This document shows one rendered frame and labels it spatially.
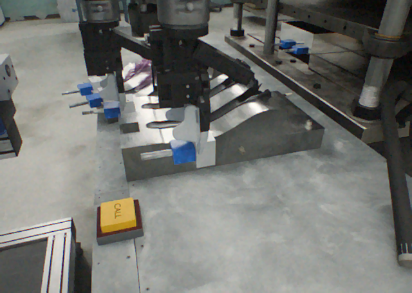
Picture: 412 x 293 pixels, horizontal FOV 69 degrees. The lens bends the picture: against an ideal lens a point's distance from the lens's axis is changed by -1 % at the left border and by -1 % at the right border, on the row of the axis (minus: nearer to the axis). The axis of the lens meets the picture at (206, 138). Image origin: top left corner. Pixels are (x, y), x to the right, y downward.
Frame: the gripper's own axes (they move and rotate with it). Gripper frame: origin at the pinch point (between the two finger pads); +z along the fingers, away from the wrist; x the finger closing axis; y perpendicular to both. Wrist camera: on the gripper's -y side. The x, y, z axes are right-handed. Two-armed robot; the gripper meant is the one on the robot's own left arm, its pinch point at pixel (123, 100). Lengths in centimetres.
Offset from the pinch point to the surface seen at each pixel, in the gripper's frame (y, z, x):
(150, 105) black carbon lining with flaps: -6.8, 2.7, -1.0
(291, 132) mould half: -38.6, 5.2, 18.9
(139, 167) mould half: -1.1, 7.9, 19.1
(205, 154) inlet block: -12.7, -1.8, 31.7
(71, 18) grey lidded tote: 84, 84, -649
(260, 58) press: -69, 13, -64
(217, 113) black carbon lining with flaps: -22.2, 1.8, 10.1
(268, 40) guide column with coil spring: -75, 6, -68
